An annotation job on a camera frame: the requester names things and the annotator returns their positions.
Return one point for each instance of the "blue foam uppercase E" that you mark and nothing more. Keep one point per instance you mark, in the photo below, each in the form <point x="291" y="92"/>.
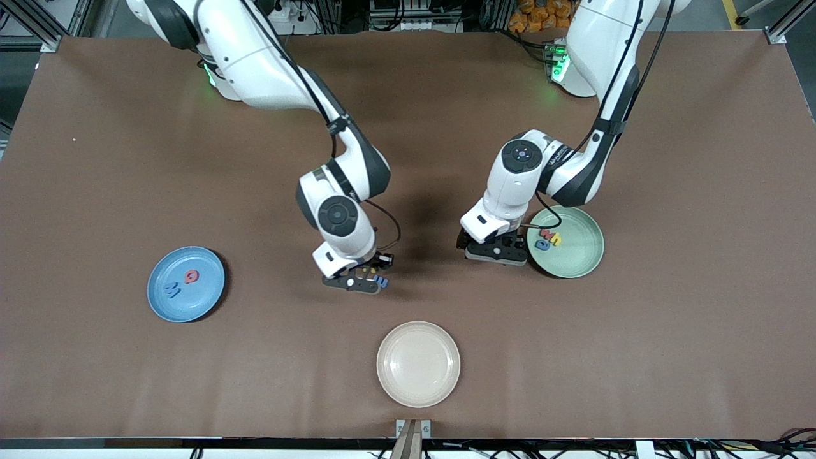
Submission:
<point x="382" y="281"/>

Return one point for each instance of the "red foam uppercase Q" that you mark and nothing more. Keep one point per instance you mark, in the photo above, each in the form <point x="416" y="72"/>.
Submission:
<point x="185" y="276"/>

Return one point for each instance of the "green plate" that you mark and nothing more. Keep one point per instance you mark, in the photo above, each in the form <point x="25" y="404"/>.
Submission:
<point x="577" y="255"/>

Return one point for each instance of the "blue plate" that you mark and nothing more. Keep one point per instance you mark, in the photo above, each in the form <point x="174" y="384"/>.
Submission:
<point x="197" y="299"/>

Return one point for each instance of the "brown table cover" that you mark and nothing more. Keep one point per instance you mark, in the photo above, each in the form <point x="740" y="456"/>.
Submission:
<point x="669" y="350"/>

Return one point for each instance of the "blue foam lowercase a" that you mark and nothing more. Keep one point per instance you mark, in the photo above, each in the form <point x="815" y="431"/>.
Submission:
<point x="538" y="246"/>

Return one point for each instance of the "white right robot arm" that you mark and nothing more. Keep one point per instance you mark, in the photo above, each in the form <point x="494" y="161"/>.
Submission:
<point x="268" y="64"/>

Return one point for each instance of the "white power strip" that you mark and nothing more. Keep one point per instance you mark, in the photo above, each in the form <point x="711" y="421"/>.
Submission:
<point x="296" y="25"/>

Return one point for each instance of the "aluminium frame profile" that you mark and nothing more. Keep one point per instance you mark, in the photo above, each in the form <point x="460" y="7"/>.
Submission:
<point x="790" y="22"/>
<point x="35" y="22"/>

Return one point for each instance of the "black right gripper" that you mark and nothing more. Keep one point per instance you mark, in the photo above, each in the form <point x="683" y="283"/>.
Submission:
<point x="371" y="262"/>

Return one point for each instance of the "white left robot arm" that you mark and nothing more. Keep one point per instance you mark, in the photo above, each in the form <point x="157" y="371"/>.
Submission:
<point x="510" y="191"/>

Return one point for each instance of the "beige plate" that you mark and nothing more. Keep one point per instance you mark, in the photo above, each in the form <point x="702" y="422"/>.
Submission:
<point x="418" y="364"/>

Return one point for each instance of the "metal bracket with post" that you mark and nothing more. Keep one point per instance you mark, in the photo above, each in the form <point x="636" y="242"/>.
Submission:
<point x="413" y="440"/>

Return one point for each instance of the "blue foam uppercase M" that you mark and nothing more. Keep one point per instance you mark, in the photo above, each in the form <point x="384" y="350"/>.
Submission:
<point x="172" y="291"/>

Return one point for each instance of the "yellow foam uppercase H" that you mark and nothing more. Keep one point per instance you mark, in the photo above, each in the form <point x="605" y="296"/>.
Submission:
<point x="366" y="273"/>

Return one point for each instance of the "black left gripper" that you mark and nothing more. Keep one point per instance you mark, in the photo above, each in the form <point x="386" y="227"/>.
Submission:
<point x="515" y="238"/>

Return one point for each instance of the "orange snack bags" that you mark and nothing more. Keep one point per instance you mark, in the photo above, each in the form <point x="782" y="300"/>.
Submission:
<point x="535" y="16"/>

